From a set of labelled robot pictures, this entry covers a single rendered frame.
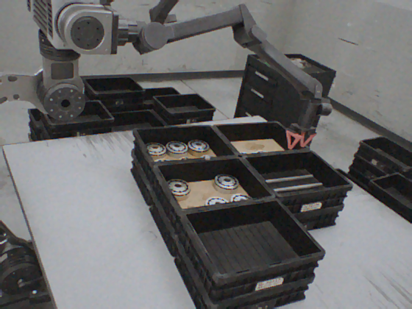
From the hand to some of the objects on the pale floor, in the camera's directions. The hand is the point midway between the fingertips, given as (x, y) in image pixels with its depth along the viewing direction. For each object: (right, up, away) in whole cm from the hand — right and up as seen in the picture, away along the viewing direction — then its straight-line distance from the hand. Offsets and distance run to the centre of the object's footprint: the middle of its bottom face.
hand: (296, 146), depth 168 cm
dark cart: (+18, -1, +204) cm, 205 cm away
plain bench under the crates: (-39, -87, +43) cm, 105 cm away
